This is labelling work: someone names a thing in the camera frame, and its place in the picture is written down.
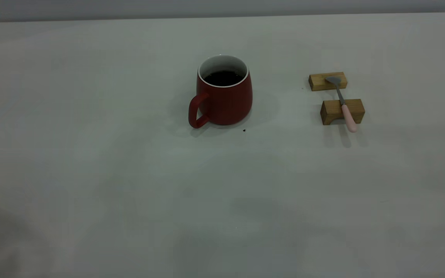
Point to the red ceramic cup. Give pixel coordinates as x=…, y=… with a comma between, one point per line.
x=226, y=102

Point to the dark coffee liquid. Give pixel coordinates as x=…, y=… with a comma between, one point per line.
x=223, y=78

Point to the flat wooden block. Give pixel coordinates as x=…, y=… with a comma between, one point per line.
x=317, y=82

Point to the arched wooden block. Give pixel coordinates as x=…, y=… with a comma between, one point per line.
x=330, y=110

